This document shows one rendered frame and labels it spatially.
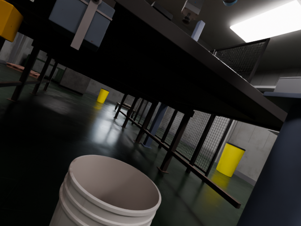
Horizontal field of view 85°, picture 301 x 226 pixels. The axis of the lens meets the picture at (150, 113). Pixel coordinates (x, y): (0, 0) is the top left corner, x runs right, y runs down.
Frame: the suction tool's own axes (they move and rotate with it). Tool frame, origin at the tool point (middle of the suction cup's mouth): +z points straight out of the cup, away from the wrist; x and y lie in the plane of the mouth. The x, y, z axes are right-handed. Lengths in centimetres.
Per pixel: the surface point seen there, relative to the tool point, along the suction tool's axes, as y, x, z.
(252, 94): -42, 17, 24
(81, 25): 31, 40, 38
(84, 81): 183, -581, 54
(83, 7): 32, 40, 34
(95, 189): 9, 24, 88
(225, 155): -237, -235, 74
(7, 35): 46, 40, 49
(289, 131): -45, 38, 38
